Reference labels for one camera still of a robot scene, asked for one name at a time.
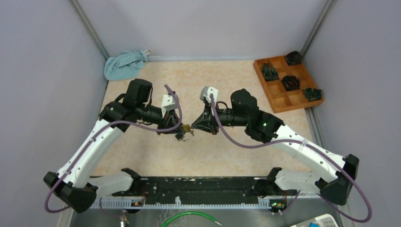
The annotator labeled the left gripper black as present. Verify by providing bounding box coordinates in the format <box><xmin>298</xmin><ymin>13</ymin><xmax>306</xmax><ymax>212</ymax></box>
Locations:
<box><xmin>137</xmin><ymin>103</ymin><xmax>187</xmax><ymax>135</ymax></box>

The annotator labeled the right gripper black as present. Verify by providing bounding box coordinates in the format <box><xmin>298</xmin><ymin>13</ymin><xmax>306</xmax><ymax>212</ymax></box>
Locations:
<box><xmin>191</xmin><ymin>102</ymin><xmax>248</xmax><ymax>136</ymax></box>

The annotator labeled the black cable lock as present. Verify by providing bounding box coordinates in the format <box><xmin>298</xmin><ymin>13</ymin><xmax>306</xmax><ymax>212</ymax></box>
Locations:
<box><xmin>175</xmin><ymin>134</ymin><xmax>188</xmax><ymax>142</ymax></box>

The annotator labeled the brass padlock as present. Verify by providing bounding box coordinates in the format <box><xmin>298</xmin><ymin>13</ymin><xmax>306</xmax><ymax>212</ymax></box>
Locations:
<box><xmin>181</xmin><ymin>124</ymin><xmax>192</xmax><ymax>132</ymax></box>

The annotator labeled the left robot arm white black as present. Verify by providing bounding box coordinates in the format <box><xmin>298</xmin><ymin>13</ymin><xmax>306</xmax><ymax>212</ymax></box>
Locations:
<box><xmin>44</xmin><ymin>79</ymin><xmax>183</xmax><ymax>213</ymax></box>

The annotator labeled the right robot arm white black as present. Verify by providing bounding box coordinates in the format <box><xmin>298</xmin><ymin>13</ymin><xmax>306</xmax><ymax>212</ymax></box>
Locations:
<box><xmin>191</xmin><ymin>87</ymin><xmax>359</xmax><ymax>205</ymax></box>

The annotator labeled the light blue cloth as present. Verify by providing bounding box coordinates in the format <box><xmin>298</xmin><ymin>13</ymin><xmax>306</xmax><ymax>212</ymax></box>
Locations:
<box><xmin>104</xmin><ymin>49</ymin><xmax>152</xmax><ymax>81</ymax></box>

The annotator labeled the dark rosette upper left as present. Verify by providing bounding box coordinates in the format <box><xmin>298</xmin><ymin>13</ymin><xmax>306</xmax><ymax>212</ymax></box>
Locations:
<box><xmin>262</xmin><ymin>63</ymin><xmax>279</xmax><ymax>82</ymax></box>

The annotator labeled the wooden compartment tray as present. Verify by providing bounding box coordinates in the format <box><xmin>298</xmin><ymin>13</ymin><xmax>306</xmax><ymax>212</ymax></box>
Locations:
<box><xmin>253</xmin><ymin>55</ymin><xmax>324</xmax><ymax>113</ymax></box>

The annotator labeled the dark rosette centre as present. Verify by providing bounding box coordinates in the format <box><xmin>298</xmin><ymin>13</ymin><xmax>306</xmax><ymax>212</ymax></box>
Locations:
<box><xmin>281</xmin><ymin>75</ymin><xmax>300</xmax><ymax>91</ymax></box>

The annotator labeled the dark rosette right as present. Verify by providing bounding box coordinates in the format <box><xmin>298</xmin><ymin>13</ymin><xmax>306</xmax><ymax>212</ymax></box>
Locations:
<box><xmin>303</xmin><ymin>87</ymin><xmax>323</xmax><ymax>102</ymax></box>

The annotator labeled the dark rosette top corner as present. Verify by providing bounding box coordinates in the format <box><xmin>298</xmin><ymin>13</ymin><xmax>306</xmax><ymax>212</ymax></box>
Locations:
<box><xmin>284</xmin><ymin>51</ymin><xmax>303</xmax><ymax>66</ymax></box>

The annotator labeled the white basket corner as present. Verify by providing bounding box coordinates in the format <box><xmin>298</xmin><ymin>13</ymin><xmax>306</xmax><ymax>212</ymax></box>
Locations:
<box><xmin>290</xmin><ymin>214</ymin><xmax>339</xmax><ymax>227</ymax></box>

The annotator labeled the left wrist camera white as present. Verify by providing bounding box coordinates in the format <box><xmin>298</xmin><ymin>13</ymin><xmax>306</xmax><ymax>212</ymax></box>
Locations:
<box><xmin>161</xmin><ymin>94</ymin><xmax>178</xmax><ymax>117</ymax></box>

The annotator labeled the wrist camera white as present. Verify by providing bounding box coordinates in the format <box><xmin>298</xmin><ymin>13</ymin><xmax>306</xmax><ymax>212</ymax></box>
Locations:
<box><xmin>161</xmin><ymin>94</ymin><xmax>178</xmax><ymax>117</ymax></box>
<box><xmin>200</xmin><ymin>86</ymin><xmax>218</xmax><ymax>104</ymax></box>

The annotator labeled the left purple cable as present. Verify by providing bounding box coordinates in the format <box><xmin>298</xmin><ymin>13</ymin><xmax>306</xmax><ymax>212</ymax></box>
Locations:
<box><xmin>44</xmin><ymin>84</ymin><xmax>183</xmax><ymax>214</ymax></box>

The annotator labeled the purple cable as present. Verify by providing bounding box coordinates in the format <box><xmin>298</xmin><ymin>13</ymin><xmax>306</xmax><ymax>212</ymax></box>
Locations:
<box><xmin>44</xmin><ymin>84</ymin><xmax>183</xmax><ymax>214</ymax></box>
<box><xmin>209</xmin><ymin>93</ymin><xmax>373</xmax><ymax>223</ymax></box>

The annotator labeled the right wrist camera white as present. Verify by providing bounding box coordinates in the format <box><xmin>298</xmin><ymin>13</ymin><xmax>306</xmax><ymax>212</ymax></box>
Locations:
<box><xmin>200</xmin><ymin>86</ymin><xmax>218</xmax><ymax>104</ymax></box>

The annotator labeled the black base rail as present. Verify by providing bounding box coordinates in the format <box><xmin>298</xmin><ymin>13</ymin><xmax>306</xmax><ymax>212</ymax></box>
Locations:
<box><xmin>113</xmin><ymin>176</ymin><xmax>296</xmax><ymax>208</ymax></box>

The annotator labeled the green cable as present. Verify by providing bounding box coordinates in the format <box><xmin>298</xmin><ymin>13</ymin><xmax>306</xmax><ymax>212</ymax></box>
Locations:
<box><xmin>160</xmin><ymin>211</ymin><xmax>223</xmax><ymax>227</ymax></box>

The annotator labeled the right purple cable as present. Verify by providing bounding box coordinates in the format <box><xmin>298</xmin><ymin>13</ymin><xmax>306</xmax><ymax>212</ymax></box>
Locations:
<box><xmin>209</xmin><ymin>93</ymin><xmax>373</xmax><ymax>223</ymax></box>

